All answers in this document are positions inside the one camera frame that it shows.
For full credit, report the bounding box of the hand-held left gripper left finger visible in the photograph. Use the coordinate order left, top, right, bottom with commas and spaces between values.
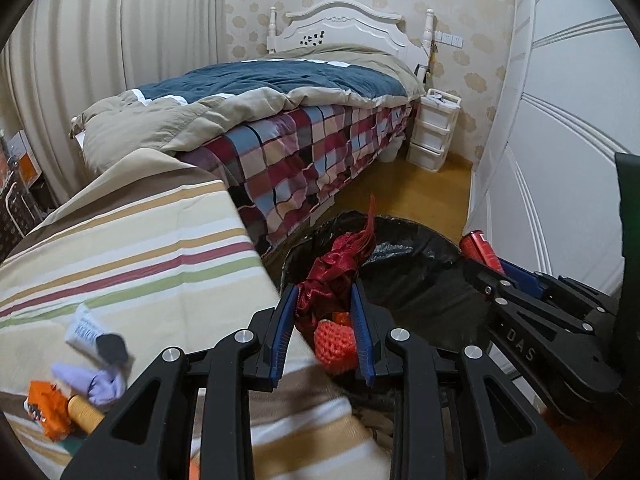
60, 285, 301, 480

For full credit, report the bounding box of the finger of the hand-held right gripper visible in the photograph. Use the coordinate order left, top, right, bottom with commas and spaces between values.
461, 257, 517, 312
499, 259, 622, 327

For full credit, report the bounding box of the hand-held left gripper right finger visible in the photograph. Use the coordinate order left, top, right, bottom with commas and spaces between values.
350, 280, 586, 480

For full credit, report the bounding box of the orange foam fruit net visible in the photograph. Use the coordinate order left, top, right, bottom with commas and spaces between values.
312, 317, 361, 373

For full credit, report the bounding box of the red bottle with black cap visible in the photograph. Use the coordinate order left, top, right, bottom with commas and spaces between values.
459, 230, 503, 275

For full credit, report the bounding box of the trash bin with black bag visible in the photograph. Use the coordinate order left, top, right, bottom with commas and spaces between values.
267, 212, 516, 441

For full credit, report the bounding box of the pale lavender cloth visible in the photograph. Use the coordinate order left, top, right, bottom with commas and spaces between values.
51, 360, 126, 407

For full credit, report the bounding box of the white tube with black cap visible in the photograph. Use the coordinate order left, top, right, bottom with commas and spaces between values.
65, 304, 128, 367

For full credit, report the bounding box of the small yellow container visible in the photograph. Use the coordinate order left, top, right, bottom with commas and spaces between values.
67, 394, 106, 433

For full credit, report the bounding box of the orange patterned wrapper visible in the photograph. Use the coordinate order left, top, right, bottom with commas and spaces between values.
25, 380, 76, 441

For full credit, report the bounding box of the dark green clothing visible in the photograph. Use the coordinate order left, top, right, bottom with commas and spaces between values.
615, 152, 640, 386

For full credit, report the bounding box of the white wardrobe door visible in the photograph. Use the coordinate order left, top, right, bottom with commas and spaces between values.
465, 0, 640, 311

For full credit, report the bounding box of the white plastic drawer unit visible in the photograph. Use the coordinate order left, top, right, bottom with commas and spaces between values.
407, 87, 461, 171

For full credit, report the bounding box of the small white bin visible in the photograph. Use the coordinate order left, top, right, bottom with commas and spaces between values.
377, 132, 407, 163

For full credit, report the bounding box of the plaid bed sheet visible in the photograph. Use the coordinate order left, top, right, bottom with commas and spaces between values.
180, 100, 418, 256

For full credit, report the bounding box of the blue and beige duvet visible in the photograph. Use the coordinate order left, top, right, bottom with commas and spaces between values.
70, 42, 426, 171

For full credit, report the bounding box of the white bed headboard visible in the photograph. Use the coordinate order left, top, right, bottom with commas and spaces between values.
267, 0, 436, 68

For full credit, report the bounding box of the black trolley cart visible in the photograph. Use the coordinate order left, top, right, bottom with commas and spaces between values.
0, 180, 36, 241

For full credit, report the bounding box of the white and orange cardboard box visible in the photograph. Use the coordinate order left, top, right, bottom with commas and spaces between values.
7, 130, 43, 186

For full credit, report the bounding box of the cream curtain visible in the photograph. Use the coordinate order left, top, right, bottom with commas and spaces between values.
0, 0, 226, 211

